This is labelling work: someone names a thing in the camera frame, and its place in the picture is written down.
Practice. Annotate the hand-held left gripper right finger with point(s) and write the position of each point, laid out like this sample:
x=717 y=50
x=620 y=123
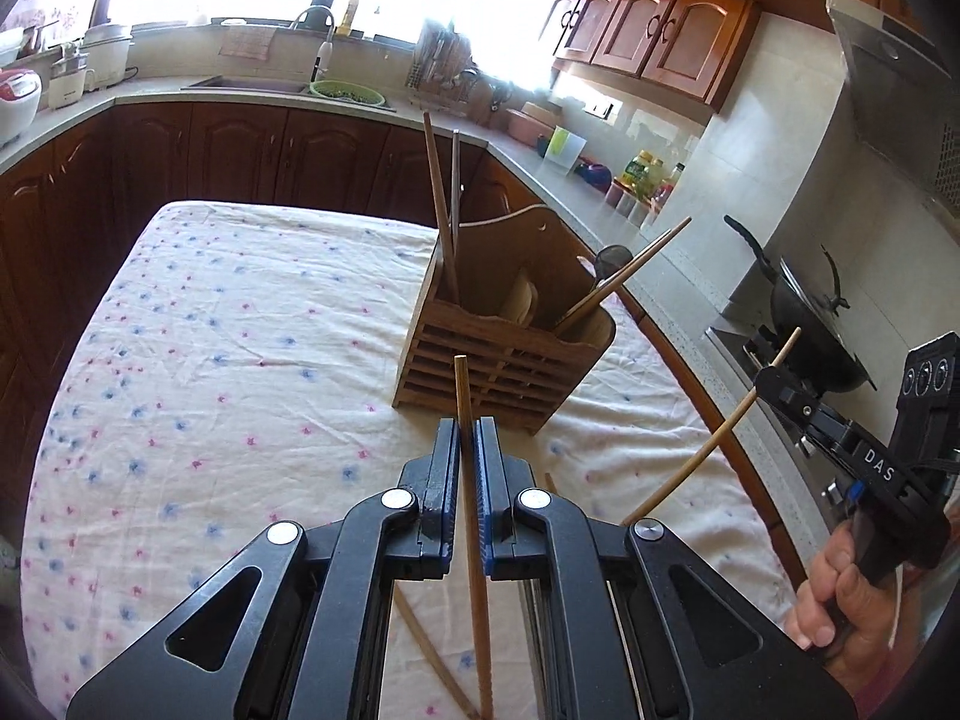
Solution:
x=484 y=480

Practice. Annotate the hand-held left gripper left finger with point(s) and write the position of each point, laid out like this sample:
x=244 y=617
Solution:
x=452 y=480

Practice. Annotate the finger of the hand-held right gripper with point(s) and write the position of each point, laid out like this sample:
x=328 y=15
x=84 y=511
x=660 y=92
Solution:
x=817 y=444
x=795 y=399

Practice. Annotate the dark wooden chopstick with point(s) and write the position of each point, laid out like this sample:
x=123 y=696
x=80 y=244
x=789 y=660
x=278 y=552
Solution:
x=465 y=397
x=439 y=202

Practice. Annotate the wooden utensil holder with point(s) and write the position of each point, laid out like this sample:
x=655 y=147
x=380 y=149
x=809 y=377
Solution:
x=480 y=367

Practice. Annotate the metal spoon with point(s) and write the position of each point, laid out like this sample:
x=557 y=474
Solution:
x=613 y=261

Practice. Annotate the dish rack with utensils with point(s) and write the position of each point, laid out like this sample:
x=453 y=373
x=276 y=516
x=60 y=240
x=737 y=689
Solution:
x=442 y=64

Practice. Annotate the person's right hand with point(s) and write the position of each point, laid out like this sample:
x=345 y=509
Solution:
x=840 y=592

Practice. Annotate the gas stove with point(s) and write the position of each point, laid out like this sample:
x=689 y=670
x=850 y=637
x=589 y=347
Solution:
x=750 y=360

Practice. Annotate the black wok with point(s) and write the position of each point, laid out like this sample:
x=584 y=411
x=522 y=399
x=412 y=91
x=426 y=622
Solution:
x=810 y=322

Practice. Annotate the floral white tablecloth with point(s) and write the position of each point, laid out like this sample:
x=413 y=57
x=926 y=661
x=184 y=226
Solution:
x=225 y=390

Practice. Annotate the clear oil bottle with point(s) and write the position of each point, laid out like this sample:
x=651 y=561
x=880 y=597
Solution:
x=673 y=181

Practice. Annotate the row of spice jars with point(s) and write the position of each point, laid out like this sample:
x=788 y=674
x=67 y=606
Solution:
x=630 y=204

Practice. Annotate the yellow oil bottle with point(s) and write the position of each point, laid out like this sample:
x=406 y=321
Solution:
x=641 y=172

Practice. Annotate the blue container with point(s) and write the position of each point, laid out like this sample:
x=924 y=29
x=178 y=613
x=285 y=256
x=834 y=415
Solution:
x=594 y=176

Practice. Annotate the range hood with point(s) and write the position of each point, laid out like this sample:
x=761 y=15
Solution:
x=900 y=90

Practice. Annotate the green and white cutting board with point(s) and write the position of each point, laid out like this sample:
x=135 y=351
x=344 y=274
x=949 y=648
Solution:
x=564 y=150

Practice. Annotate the wooden upper cabinets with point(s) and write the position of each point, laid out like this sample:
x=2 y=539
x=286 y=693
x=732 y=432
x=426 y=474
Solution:
x=675 y=30

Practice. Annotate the wooden cabinets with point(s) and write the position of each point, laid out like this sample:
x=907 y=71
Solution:
x=225 y=150
x=675 y=30

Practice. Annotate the green basin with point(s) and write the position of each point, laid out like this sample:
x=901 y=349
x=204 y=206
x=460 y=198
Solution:
x=349 y=94

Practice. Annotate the wooden lower cabinets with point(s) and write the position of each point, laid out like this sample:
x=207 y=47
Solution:
x=225 y=150

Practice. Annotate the chrome kitchen faucet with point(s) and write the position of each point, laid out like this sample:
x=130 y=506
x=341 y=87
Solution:
x=322 y=52

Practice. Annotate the kitchen sink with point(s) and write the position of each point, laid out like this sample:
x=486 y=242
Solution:
x=244 y=84

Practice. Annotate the yellow dish soap bottle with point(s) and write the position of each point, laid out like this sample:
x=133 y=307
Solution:
x=349 y=15

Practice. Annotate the hanging dish cloth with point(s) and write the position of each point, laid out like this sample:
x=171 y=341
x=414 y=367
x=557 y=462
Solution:
x=246 y=43

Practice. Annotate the large white rice cooker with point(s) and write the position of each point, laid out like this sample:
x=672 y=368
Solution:
x=109 y=56

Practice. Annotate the small white cooker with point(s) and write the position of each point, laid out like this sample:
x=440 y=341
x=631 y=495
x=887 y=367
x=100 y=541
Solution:
x=69 y=79

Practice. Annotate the white and pink rice cooker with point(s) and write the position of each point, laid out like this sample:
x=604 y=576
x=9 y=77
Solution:
x=16 y=101

